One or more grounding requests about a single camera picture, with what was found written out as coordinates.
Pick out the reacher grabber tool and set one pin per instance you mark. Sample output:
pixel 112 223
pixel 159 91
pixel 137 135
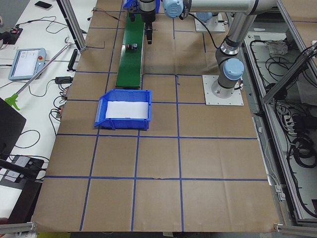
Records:
pixel 13 99

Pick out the green conveyor belt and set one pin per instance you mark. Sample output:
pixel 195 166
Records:
pixel 130 65

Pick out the black handle bar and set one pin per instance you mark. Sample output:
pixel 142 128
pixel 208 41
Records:
pixel 72 60

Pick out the blue bin right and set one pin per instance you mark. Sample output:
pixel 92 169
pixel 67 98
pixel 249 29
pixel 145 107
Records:
pixel 128 3

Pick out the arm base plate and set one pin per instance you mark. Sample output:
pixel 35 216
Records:
pixel 213 21
pixel 215 95

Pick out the blue bin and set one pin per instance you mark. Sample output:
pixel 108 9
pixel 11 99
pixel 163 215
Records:
pixel 123 95
pixel 128 3

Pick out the teach pendant tablet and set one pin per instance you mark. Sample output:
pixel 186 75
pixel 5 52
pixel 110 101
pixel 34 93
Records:
pixel 27 62

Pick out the white foam pad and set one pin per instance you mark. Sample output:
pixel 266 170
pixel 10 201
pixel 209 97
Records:
pixel 127 110

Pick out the black monitor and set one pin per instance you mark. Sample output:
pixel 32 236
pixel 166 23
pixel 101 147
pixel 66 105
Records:
pixel 11 127

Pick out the black smartphone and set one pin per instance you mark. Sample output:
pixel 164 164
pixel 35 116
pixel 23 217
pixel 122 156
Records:
pixel 43 5

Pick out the aluminium frame post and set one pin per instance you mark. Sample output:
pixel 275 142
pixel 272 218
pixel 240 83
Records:
pixel 72 23

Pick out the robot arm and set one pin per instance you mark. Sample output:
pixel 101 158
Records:
pixel 231 68

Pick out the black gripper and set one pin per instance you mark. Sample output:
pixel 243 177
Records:
pixel 148 17

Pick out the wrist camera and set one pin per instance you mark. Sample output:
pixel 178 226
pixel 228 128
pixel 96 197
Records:
pixel 134 10

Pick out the blue bin left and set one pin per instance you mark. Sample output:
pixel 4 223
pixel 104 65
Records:
pixel 123 95

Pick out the red push button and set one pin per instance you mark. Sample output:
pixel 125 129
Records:
pixel 132 47

